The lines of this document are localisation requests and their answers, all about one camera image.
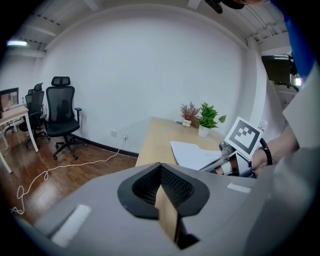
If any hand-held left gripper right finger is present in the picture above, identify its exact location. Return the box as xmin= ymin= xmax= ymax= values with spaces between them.
xmin=160 ymin=162 xmax=274 ymax=256

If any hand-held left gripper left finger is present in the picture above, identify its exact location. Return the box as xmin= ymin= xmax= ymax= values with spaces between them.
xmin=33 ymin=162 xmax=182 ymax=256

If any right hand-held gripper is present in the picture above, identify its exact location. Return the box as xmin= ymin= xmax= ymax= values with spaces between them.
xmin=198 ymin=115 xmax=264 ymax=179

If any booklet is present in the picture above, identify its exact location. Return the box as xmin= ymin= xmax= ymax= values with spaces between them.
xmin=169 ymin=140 xmax=224 ymax=172

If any person's right forearm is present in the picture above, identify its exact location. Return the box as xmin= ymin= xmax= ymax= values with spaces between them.
xmin=265 ymin=126 xmax=300 ymax=164

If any person's right hand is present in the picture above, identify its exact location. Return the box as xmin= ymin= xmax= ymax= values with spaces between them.
xmin=252 ymin=149 xmax=271 ymax=174

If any green plant in white pot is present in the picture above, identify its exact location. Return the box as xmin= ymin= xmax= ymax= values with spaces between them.
xmin=197 ymin=102 xmax=227 ymax=139

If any black wristband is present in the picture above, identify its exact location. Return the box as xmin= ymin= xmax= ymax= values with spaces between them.
xmin=258 ymin=137 xmax=274 ymax=166

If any reddish dried plant in vase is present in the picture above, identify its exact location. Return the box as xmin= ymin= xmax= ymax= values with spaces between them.
xmin=179 ymin=101 xmax=201 ymax=129

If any light wooden table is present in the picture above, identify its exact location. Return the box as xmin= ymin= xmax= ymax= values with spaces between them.
xmin=134 ymin=116 xmax=226 ymax=245

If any black office chair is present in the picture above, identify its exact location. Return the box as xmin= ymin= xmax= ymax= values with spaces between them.
xmin=18 ymin=82 xmax=51 ymax=149
xmin=24 ymin=88 xmax=35 ymax=109
xmin=45 ymin=75 xmax=89 ymax=161

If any black monitor screen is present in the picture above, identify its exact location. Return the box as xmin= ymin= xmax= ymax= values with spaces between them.
xmin=261 ymin=54 xmax=299 ymax=86

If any black framed board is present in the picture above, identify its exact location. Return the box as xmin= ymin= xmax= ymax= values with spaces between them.
xmin=0 ymin=87 xmax=20 ymax=119

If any person's blue shirt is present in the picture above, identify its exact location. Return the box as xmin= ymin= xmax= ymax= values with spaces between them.
xmin=269 ymin=0 xmax=316 ymax=79

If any ceiling light tube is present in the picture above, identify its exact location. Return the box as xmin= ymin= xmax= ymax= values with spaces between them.
xmin=6 ymin=39 xmax=28 ymax=48

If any white cable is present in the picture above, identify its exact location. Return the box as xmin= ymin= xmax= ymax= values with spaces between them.
xmin=9 ymin=134 xmax=129 ymax=216

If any pale desk with white frame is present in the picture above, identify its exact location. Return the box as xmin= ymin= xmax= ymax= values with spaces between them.
xmin=0 ymin=104 xmax=40 ymax=175

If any black head camera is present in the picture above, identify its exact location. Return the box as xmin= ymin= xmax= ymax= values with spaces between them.
xmin=204 ymin=0 xmax=224 ymax=15

